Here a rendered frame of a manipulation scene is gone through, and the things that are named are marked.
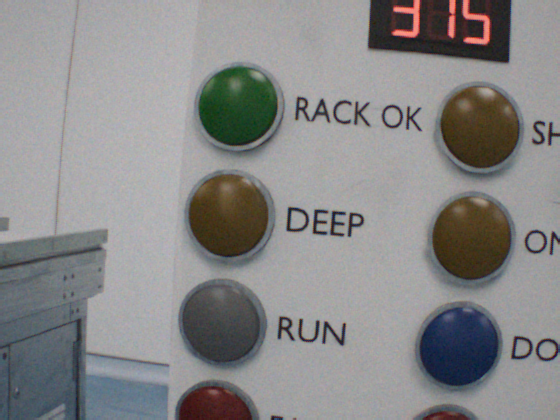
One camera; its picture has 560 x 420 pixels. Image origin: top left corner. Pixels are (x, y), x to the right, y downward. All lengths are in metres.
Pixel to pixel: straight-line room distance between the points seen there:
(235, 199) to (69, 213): 3.90
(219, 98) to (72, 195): 3.89
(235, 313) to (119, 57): 3.87
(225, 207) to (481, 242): 0.08
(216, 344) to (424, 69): 0.11
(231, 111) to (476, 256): 0.09
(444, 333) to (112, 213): 3.86
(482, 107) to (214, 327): 0.11
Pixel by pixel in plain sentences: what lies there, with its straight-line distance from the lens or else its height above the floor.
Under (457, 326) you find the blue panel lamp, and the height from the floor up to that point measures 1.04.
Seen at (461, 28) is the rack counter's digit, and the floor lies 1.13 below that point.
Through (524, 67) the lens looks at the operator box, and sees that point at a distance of 0.28.
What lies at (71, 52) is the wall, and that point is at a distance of 4.22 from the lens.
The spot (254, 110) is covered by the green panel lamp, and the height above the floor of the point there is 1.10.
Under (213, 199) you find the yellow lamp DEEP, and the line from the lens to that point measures 0.28.
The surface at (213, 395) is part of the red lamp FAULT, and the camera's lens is 0.29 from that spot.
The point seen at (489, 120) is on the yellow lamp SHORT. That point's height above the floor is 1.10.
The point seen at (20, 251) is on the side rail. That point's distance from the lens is 1.50.
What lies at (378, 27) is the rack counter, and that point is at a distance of 0.28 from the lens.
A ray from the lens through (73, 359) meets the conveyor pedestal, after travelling 1.90.
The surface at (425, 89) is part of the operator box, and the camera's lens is 0.28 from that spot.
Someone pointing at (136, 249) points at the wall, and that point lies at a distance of 4.08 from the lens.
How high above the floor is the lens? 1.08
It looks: 3 degrees down
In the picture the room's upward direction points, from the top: 5 degrees clockwise
